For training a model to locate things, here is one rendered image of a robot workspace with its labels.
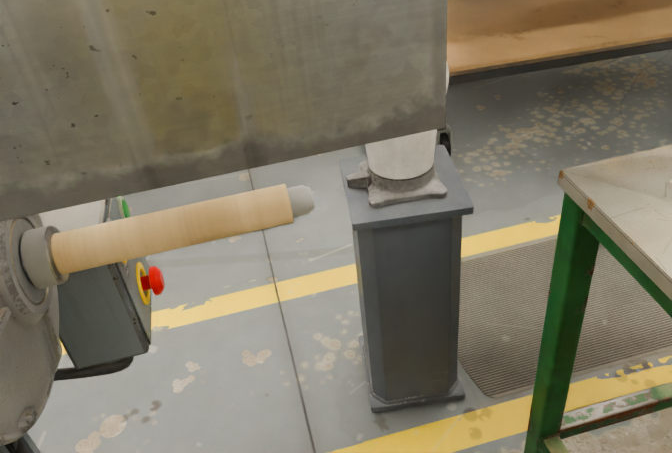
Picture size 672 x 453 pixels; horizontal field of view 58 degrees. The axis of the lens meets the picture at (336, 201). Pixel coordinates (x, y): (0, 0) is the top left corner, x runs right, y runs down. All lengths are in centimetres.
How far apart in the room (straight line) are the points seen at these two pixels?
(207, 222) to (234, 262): 191
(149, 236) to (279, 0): 27
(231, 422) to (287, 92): 169
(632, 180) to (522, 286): 115
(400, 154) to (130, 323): 72
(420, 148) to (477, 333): 87
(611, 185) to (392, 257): 56
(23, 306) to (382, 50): 33
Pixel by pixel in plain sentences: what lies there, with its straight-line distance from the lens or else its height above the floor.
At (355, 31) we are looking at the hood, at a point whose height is 144.
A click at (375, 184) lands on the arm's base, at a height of 73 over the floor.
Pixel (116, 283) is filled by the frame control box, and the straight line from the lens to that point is 78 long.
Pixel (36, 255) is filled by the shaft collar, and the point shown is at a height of 127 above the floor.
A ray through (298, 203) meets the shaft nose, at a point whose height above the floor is 126.
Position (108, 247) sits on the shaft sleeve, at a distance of 49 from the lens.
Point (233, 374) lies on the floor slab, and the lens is 202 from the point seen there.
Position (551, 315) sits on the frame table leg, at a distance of 130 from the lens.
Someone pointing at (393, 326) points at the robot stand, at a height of 34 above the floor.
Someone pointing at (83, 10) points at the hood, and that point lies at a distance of 25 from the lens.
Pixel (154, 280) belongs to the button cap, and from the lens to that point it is 87.
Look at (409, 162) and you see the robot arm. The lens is 134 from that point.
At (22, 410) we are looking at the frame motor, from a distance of 52.
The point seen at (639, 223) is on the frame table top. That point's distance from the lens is 102.
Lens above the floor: 154
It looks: 36 degrees down
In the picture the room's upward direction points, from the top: 7 degrees counter-clockwise
